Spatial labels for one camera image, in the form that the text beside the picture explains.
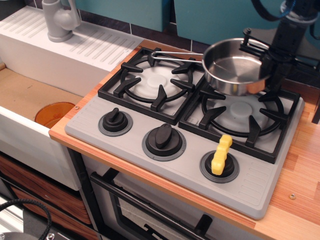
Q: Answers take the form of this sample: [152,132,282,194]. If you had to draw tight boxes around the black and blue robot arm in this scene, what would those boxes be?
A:
[240,0,320,92]

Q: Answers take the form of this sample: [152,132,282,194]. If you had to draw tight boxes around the oven door with black handle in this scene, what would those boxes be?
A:
[89,168,255,240]

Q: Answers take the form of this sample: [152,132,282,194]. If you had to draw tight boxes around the steel pan with wire handle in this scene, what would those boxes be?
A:
[150,38,269,96]

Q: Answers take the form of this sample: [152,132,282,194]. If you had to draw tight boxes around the black braided cable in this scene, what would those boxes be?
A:
[0,198,53,240]

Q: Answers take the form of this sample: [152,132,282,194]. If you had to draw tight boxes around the grey toy faucet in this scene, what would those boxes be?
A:
[42,0,81,43]

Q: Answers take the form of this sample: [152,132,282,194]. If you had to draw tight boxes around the grey toy stove top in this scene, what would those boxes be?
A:
[64,65,306,221]

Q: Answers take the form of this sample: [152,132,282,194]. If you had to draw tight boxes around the black right burner grate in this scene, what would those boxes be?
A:
[178,78,304,164]

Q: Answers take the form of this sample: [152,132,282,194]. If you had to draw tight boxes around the black right stove knob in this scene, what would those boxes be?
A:
[200,150,240,184]

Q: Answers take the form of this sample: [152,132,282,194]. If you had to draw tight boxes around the wooden drawer fronts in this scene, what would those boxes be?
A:
[0,152,98,240]

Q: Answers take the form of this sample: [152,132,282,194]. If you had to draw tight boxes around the orange plastic bowl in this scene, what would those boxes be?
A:
[34,102,75,129]

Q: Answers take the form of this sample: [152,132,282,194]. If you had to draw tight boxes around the white toy sink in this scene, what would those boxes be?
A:
[0,6,142,191]

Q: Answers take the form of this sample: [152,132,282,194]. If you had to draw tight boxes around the yellow crinkle fry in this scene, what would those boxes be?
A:
[211,134,233,176]

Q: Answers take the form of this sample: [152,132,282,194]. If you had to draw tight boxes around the black left stove knob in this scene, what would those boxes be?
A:
[98,107,133,137]

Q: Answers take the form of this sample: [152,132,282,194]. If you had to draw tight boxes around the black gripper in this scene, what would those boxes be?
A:
[240,28,320,93]

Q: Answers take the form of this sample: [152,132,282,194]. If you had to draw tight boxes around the black middle stove knob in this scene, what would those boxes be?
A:
[142,123,187,162]

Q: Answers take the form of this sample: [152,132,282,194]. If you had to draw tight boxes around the black stove knob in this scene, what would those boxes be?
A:
[142,123,187,162]
[98,107,133,137]
[200,150,240,184]

